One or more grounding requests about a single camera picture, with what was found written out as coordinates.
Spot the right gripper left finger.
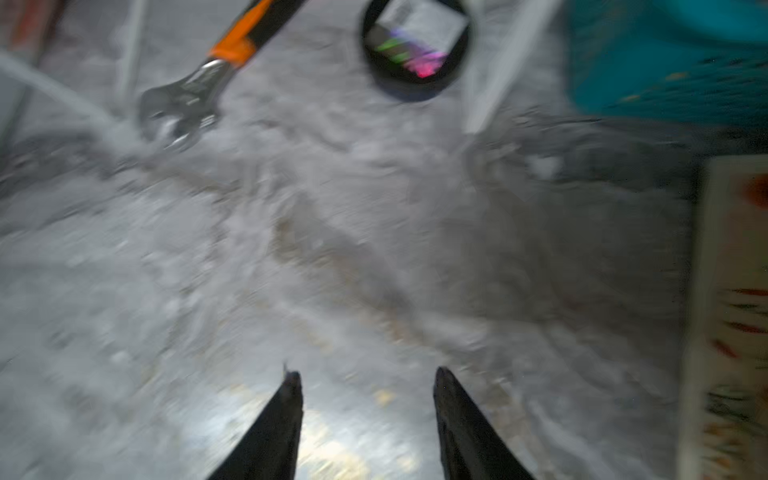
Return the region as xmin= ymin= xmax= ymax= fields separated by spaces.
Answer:
xmin=208 ymin=371 xmax=303 ymax=480

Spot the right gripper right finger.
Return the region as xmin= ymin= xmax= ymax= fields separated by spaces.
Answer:
xmin=433 ymin=367 xmax=533 ymax=480

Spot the cream canvas tote bag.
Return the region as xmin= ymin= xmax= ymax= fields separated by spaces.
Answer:
xmin=676 ymin=155 xmax=767 ymax=479

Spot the black tape roll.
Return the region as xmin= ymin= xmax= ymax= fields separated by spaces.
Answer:
xmin=360 ymin=1 xmax=473 ymax=103

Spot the wooden two-tier shelf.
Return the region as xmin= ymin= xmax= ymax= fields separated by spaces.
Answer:
xmin=1 ymin=1 xmax=562 ymax=134

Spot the teal plastic fruit basket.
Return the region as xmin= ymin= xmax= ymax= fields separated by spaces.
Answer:
xmin=567 ymin=0 xmax=767 ymax=127

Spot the orange handled wrench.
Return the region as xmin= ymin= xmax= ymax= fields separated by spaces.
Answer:
xmin=137 ymin=0 xmax=305 ymax=151

